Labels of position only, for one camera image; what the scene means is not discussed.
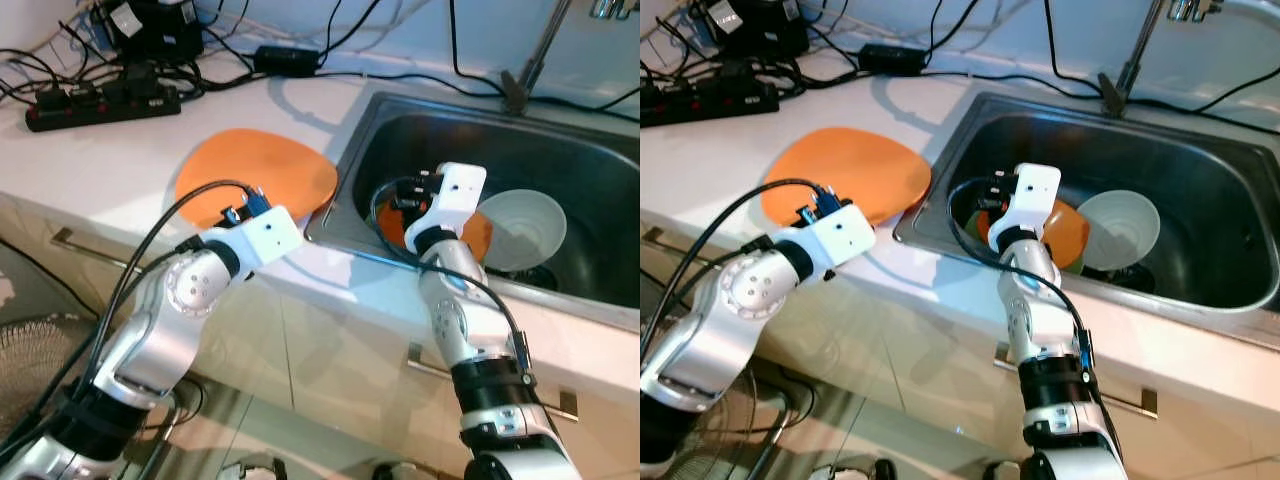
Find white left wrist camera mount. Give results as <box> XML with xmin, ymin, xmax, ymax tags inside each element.
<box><xmin>215</xmin><ymin>205</ymin><xmax>304</xmax><ymax>271</ymax></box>
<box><xmin>795</xmin><ymin>198</ymin><xmax>878</xmax><ymax>266</ymax></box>

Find orange bowl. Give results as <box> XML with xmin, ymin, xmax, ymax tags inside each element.
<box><xmin>378</xmin><ymin>195</ymin><xmax>494</xmax><ymax>266</ymax></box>
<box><xmin>975</xmin><ymin>198</ymin><xmax>1091</xmax><ymax>271</ymax></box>

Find black power adapter brick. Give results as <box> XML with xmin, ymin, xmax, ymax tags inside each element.
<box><xmin>858</xmin><ymin>43</ymin><xmax>931</xmax><ymax>76</ymax></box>
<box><xmin>252</xmin><ymin>45</ymin><xmax>323</xmax><ymax>78</ymax></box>

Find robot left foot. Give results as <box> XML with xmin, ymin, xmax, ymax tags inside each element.
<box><xmin>810</xmin><ymin>458</ymin><xmax>896</xmax><ymax>480</ymax></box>
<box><xmin>215</xmin><ymin>455</ymin><xmax>291</xmax><ymax>480</ymax></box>

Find white kitchen cabinet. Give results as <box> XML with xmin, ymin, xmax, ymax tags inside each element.
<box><xmin>640</xmin><ymin>215</ymin><xmax>1280</xmax><ymax>480</ymax></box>
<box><xmin>0</xmin><ymin>200</ymin><xmax>641</xmax><ymax>480</ymax></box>

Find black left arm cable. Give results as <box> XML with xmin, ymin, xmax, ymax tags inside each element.
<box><xmin>640</xmin><ymin>178</ymin><xmax>836</xmax><ymax>361</ymax></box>
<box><xmin>0</xmin><ymin>178</ymin><xmax>263</xmax><ymax>451</ymax></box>

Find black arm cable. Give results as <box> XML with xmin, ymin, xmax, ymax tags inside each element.
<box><xmin>368</xmin><ymin>175</ymin><xmax>531</xmax><ymax>366</ymax></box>
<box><xmin>0</xmin><ymin>178</ymin><xmax>263</xmax><ymax>451</ymax></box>
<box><xmin>640</xmin><ymin>178</ymin><xmax>836</xmax><ymax>361</ymax></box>
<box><xmin>945</xmin><ymin>175</ymin><xmax>1096</xmax><ymax>366</ymax></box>

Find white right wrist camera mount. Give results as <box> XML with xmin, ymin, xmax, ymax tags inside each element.
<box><xmin>1000</xmin><ymin>163</ymin><xmax>1061</xmax><ymax>241</ymax></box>
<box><xmin>418</xmin><ymin>162</ymin><xmax>488</xmax><ymax>241</ymax></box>

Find thick black cable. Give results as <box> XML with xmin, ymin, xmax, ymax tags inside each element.
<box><xmin>928</xmin><ymin>0</ymin><xmax>986</xmax><ymax>53</ymax></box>
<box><xmin>318</xmin><ymin>0</ymin><xmax>386</xmax><ymax>56</ymax></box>

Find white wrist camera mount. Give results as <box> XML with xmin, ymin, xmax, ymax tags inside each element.
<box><xmin>1000</xmin><ymin>163</ymin><xmax>1061</xmax><ymax>241</ymax></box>
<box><xmin>418</xmin><ymin>162</ymin><xmax>488</xmax><ymax>241</ymax></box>
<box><xmin>215</xmin><ymin>205</ymin><xmax>304</xmax><ymax>271</ymax></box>
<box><xmin>795</xmin><ymin>198</ymin><xmax>878</xmax><ymax>266</ymax></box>

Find black charger box white labels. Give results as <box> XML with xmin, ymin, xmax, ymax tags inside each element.
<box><xmin>700</xmin><ymin>0</ymin><xmax>811</xmax><ymax>59</ymax></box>
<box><xmin>90</xmin><ymin>0</ymin><xmax>206</xmax><ymax>63</ymax></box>

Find stainless steel sink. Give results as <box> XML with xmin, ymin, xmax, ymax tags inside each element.
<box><xmin>305</xmin><ymin>92</ymin><xmax>641</xmax><ymax>331</ymax></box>
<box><xmin>893</xmin><ymin>92</ymin><xmax>1280</xmax><ymax>313</ymax></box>

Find black power strip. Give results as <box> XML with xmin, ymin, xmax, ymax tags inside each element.
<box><xmin>25</xmin><ymin>65</ymin><xmax>183</xmax><ymax>133</ymax></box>
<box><xmin>640</xmin><ymin>65</ymin><xmax>781</xmax><ymax>126</ymax></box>

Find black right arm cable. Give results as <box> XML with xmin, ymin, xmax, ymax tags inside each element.
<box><xmin>368</xmin><ymin>175</ymin><xmax>531</xmax><ymax>366</ymax></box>
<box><xmin>945</xmin><ymin>175</ymin><xmax>1096</xmax><ymax>366</ymax></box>

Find orange plate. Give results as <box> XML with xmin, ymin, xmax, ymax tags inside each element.
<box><xmin>175</xmin><ymin>128</ymin><xmax>339</xmax><ymax>231</ymax></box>
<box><xmin>760</xmin><ymin>127</ymin><xmax>933</xmax><ymax>229</ymax></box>

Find pale translucent bowl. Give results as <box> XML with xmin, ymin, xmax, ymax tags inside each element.
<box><xmin>478</xmin><ymin>190</ymin><xmax>568</xmax><ymax>273</ymax></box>
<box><xmin>1075</xmin><ymin>190</ymin><xmax>1161</xmax><ymax>271</ymax></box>

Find metal sink faucet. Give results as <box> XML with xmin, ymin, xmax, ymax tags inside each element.
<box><xmin>500</xmin><ymin>0</ymin><xmax>576</xmax><ymax>116</ymax></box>
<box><xmin>1097</xmin><ymin>0</ymin><xmax>1166</xmax><ymax>119</ymax></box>

